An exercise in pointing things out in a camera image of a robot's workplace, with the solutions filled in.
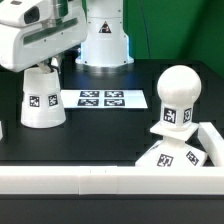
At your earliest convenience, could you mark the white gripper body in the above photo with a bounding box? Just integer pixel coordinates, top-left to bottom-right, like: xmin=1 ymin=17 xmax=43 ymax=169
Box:
xmin=0 ymin=3 xmax=87 ymax=72

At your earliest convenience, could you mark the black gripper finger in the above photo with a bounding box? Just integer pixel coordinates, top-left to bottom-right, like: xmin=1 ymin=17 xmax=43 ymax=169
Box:
xmin=38 ymin=59 xmax=60 ymax=74

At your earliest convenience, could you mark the white lamp shade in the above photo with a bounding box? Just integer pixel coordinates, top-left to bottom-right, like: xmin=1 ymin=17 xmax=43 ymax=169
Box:
xmin=21 ymin=67 xmax=66 ymax=128

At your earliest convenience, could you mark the white lamp bulb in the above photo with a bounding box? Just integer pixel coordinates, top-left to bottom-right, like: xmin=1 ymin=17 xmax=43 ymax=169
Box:
xmin=157 ymin=65 xmax=202 ymax=131

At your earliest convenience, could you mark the white lamp base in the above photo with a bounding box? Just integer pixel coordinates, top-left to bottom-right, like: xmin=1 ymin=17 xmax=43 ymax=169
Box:
xmin=135 ymin=122 xmax=207 ymax=168

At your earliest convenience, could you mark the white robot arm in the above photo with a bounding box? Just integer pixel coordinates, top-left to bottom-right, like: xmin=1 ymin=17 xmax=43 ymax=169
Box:
xmin=0 ymin=0 xmax=133 ymax=74

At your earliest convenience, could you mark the white marker sheet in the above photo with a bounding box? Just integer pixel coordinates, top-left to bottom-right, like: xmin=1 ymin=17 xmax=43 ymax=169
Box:
xmin=61 ymin=90 xmax=147 ymax=109

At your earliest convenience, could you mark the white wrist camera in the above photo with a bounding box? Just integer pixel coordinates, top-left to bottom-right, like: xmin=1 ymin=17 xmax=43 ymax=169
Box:
xmin=0 ymin=0 xmax=53 ymax=27

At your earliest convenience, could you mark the white fence wall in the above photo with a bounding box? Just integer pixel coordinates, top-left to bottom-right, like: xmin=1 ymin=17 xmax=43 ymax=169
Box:
xmin=0 ymin=122 xmax=224 ymax=195

